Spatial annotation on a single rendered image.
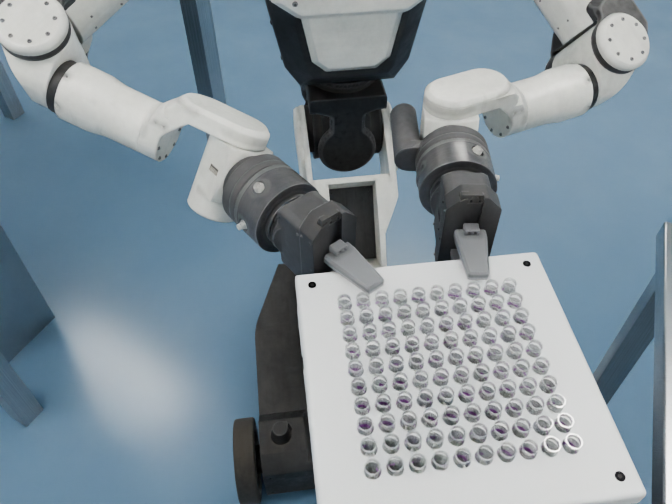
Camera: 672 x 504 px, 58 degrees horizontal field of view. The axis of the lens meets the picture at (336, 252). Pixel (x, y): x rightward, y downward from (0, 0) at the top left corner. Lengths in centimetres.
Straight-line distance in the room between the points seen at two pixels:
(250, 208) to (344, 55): 38
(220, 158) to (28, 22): 26
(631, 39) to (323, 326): 57
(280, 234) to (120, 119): 24
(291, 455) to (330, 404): 94
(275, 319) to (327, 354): 114
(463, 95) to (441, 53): 233
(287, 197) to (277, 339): 103
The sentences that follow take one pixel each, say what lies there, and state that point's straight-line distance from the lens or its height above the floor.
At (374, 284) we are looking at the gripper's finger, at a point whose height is 108.
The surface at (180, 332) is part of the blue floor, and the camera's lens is 191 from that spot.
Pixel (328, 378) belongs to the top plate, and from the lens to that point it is 53.
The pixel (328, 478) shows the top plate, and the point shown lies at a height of 107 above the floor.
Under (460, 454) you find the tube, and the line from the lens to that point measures 51.
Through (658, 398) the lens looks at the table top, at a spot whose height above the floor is 87.
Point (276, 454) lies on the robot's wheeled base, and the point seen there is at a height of 21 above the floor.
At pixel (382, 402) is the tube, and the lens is 53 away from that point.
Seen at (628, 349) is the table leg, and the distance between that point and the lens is 117.
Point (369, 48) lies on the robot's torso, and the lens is 95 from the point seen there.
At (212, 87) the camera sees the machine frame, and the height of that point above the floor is 49.
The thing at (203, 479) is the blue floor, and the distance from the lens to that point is 168.
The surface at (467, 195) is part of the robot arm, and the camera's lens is 61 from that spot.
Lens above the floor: 153
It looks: 48 degrees down
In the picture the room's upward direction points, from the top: straight up
